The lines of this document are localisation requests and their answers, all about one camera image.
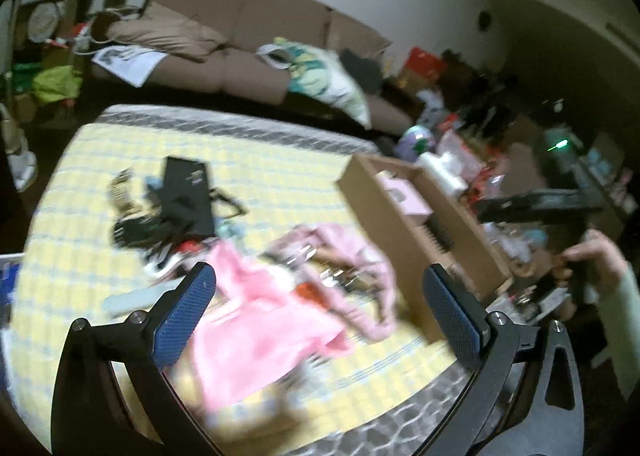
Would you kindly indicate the brown sofa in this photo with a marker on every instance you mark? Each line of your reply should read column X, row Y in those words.
column 280, row 21

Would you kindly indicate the white green tote bag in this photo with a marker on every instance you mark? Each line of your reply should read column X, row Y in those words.
column 320, row 76

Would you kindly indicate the person's right hand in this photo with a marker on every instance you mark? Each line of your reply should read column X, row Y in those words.
column 607, row 261

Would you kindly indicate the brown cardboard box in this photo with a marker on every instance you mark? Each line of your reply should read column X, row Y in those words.
column 395, row 236

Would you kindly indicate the white plastic bag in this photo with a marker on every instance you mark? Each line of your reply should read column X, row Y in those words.
column 20, row 156

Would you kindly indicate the black flat box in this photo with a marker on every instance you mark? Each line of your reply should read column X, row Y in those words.
column 185, row 191

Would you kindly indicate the person's right forearm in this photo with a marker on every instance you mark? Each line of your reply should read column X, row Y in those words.
column 622, row 336

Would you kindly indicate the pale pink cloth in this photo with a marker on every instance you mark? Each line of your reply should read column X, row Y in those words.
column 345, row 246

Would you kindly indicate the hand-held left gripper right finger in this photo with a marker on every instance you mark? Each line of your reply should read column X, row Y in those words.
column 452, row 321

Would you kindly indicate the pink box with window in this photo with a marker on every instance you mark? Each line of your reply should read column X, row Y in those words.
column 405, row 196

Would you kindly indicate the brown cushion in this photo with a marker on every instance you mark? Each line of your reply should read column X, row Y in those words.
column 170, row 31

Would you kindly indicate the dark folded cloth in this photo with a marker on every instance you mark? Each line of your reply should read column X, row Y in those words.
column 360, row 71

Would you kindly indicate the white floral tissue box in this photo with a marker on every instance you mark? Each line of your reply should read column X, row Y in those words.
column 440, row 168

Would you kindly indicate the black hairbrush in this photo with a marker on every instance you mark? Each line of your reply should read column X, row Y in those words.
column 437, row 233

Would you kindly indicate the red box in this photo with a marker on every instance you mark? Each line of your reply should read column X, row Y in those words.
column 425, row 66

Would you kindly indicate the bright pink cloth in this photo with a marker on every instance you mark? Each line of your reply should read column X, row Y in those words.
column 260, row 326

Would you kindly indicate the yellow checked blanket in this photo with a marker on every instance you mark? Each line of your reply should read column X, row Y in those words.
column 280, row 171

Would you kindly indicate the purple toy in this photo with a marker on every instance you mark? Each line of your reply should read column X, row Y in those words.
column 415, row 141

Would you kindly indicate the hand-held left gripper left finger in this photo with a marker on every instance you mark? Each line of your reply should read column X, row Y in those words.
column 182, row 316

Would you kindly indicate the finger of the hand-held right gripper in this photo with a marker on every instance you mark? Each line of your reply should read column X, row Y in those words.
column 505, row 210

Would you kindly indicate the printed paper sheet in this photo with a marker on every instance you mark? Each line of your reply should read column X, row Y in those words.
column 130, row 63

